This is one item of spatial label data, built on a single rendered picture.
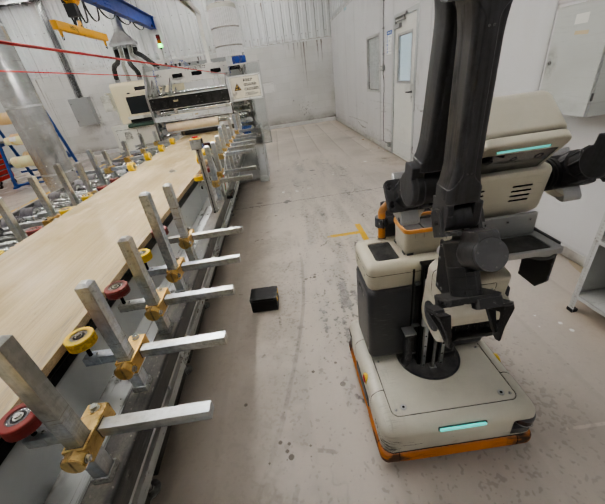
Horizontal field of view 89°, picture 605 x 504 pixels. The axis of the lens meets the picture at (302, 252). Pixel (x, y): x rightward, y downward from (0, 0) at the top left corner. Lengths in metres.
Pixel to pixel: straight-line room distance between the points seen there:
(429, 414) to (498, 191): 0.90
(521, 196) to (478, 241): 0.43
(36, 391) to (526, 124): 1.13
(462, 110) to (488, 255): 0.23
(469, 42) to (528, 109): 0.36
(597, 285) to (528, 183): 1.69
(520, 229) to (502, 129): 0.30
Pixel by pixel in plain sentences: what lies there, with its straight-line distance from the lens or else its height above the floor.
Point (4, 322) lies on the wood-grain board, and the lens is 1.44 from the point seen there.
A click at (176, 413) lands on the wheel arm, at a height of 0.84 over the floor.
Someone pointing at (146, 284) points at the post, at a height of 0.93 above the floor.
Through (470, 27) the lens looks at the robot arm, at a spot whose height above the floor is 1.51.
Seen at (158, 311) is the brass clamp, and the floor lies 0.82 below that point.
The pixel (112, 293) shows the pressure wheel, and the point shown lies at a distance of 1.29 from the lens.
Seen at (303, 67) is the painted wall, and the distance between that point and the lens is 11.61.
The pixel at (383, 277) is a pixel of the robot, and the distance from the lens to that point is 1.26.
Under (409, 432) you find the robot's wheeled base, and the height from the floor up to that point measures 0.25.
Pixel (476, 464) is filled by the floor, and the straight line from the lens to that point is 1.72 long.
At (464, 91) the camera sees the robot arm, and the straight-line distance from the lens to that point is 0.58.
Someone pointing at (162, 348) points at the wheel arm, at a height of 0.82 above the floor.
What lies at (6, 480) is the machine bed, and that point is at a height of 0.76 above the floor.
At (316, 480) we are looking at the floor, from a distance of 1.63.
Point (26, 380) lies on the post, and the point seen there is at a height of 1.07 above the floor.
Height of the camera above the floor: 1.48
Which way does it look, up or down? 30 degrees down
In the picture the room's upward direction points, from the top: 8 degrees counter-clockwise
